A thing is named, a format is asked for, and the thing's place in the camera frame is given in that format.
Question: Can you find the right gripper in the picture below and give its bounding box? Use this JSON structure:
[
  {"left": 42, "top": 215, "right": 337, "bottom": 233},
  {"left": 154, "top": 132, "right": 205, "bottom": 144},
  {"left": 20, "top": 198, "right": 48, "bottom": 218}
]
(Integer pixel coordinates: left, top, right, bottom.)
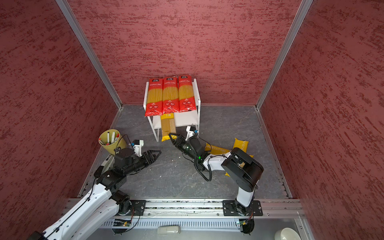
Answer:
[{"left": 169, "top": 132, "right": 198, "bottom": 161}]

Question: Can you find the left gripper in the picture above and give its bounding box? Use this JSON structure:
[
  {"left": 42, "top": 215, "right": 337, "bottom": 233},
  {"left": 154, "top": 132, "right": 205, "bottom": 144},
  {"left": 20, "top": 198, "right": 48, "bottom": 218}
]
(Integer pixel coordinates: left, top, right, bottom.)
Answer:
[{"left": 124, "top": 150, "right": 162, "bottom": 176}]

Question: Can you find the yellow pasta bag front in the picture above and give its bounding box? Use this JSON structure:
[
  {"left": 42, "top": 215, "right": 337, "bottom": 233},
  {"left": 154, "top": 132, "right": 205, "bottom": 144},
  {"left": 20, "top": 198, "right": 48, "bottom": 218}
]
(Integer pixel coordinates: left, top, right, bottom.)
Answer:
[{"left": 161, "top": 113, "right": 177, "bottom": 142}]

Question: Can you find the yellow pasta bag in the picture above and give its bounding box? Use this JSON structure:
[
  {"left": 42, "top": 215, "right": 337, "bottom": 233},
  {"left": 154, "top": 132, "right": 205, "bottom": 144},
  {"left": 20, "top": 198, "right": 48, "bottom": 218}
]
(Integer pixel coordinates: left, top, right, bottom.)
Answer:
[
  {"left": 161, "top": 113, "right": 177, "bottom": 142},
  {"left": 205, "top": 143, "right": 231, "bottom": 155}
]

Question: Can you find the red spaghetti bag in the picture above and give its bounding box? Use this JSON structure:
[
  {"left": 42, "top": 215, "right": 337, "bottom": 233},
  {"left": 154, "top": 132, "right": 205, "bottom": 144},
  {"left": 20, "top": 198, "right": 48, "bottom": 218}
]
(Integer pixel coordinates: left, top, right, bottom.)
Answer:
[
  {"left": 145, "top": 79, "right": 164, "bottom": 117},
  {"left": 178, "top": 75, "right": 197, "bottom": 113},
  {"left": 163, "top": 77, "right": 180, "bottom": 114}
]

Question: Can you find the yellow pasta bag underneath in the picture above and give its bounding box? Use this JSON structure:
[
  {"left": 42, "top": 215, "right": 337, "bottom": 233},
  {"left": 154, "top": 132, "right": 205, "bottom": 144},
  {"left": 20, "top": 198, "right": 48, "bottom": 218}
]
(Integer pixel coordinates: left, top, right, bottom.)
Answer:
[{"left": 225, "top": 138, "right": 254, "bottom": 177}]

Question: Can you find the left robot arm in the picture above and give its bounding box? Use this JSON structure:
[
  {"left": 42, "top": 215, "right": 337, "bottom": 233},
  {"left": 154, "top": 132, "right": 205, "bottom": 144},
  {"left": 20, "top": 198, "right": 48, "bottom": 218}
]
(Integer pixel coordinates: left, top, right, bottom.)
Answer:
[{"left": 28, "top": 148, "right": 162, "bottom": 240}]

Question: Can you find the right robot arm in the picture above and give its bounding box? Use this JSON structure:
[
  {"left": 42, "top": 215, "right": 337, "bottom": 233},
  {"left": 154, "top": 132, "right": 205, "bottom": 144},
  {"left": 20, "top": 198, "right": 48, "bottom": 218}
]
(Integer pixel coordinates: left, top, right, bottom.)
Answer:
[{"left": 169, "top": 133, "right": 264, "bottom": 216}]

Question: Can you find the white two-tier shelf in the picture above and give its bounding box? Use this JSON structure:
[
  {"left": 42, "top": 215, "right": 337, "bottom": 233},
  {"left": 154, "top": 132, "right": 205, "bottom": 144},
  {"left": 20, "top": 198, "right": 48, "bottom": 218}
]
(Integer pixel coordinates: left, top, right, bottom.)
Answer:
[{"left": 147, "top": 78, "right": 201, "bottom": 142}]

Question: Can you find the grey stapler tool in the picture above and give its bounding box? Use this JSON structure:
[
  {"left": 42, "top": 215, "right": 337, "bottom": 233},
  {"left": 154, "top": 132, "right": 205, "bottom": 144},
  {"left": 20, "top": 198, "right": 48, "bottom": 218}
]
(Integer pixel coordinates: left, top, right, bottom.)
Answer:
[{"left": 94, "top": 155, "right": 115, "bottom": 179}]

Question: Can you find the yellow pen holder cup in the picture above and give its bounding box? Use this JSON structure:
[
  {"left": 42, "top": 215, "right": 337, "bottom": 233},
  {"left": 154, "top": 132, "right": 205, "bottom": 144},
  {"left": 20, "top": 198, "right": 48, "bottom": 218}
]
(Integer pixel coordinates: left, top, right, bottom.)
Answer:
[{"left": 98, "top": 129, "right": 127, "bottom": 156}]

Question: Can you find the white remote device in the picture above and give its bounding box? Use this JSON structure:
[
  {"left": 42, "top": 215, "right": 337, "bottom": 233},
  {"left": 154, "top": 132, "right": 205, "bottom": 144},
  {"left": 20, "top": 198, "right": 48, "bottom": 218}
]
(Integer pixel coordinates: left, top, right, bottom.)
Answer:
[{"left": 157, "top": 226, "right": 181, "bottom": 235}]

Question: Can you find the white bowl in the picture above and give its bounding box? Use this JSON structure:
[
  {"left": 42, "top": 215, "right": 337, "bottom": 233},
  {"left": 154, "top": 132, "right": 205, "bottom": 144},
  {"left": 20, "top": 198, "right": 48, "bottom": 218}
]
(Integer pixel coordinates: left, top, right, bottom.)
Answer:
[{"left": 274, "top": 228, "right": 301, "bottom": 240}]

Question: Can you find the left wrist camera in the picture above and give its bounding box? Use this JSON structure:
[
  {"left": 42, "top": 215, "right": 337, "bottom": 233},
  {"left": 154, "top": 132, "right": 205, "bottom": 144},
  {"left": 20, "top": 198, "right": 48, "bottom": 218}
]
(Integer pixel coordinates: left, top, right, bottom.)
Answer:
[{"left": 131, "top": 140, "right": 144, "bottom": 157}]

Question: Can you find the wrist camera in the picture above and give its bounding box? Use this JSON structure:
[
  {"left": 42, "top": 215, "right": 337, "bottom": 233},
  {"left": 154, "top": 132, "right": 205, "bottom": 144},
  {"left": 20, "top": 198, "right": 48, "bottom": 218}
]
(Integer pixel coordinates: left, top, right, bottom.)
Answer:
[
  {"left": 186, "top": 126, "right": 199, "bottom": 140},
  {"left": 131, "top": 140, "right": 144, "bottom": 157}
]

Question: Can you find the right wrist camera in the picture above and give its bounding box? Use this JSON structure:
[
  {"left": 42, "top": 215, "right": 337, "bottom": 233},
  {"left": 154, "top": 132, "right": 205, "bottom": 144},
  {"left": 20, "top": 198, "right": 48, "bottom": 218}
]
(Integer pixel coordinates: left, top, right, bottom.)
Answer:
[{"left": 186, "top": 126, "right": 199, "bottom": 140}]

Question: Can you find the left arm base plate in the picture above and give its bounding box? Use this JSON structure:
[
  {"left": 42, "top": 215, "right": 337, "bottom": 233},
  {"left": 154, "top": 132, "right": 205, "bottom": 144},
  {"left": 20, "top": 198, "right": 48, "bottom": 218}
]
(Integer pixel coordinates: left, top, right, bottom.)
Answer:
[{"left": 118, "top": 200, "right": 147, "bottom": 216}]

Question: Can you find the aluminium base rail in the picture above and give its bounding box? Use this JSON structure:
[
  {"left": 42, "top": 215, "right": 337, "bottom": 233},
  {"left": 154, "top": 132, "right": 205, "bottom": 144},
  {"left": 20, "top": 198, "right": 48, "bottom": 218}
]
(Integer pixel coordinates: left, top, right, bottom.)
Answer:
[{"left": 98, "top": 199, "right": 310, "bottom": 234}]

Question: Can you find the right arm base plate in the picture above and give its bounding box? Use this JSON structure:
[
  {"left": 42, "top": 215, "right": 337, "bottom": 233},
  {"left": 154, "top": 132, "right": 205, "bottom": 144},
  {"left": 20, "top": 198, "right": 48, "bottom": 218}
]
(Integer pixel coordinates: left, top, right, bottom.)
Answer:
[{"left": 222, "top": 200, "right": 263, "bottom": 217}]

